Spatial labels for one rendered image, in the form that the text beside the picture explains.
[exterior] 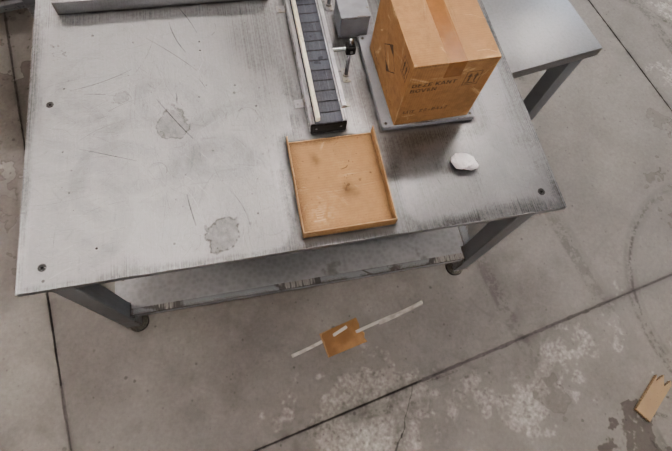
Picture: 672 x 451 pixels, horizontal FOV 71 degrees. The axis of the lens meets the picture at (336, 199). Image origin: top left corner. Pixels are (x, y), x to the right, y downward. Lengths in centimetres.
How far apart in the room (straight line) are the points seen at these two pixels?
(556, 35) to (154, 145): 140
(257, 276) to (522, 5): 141
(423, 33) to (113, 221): 95
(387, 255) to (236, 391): 81
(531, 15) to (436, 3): 61
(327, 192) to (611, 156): 187
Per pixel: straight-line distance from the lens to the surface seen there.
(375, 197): 135
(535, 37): 187
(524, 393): 226
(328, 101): 143
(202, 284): 191
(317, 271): 189
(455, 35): 134
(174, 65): 161
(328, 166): 137
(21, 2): 293
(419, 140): 147
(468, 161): 144
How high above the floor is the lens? 205
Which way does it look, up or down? 66 degrees down
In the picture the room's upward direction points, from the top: 12 degrees clockwise
